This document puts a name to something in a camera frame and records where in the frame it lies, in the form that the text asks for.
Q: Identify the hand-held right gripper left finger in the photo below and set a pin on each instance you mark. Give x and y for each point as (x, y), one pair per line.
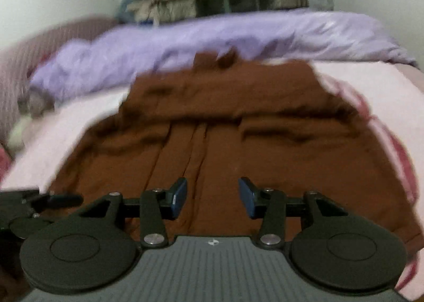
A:
(178, 198)

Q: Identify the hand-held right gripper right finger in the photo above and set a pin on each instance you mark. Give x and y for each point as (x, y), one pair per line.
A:
(247, 198)

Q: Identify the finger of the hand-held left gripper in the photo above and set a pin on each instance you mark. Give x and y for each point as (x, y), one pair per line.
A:
(63, 201)

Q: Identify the brown garment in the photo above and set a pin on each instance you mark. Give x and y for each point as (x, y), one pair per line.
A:
(232, 143)

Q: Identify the pale green cloth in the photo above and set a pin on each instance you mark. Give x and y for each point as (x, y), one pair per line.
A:
(18, 134)

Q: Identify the grey fuzzy cloth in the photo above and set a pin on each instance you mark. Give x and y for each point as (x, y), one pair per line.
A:
(34, 104)

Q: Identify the mauve quilted pillow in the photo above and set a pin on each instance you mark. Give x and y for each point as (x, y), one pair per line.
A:
(23, 56)

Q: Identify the purple quilt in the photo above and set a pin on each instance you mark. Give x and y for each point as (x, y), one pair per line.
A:
(205, 40)

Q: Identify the pink printed bed sheet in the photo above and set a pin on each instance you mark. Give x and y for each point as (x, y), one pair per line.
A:
(374, 90)

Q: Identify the blue and beige cloth heap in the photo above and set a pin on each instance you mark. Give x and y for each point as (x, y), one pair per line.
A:
(132, 10)

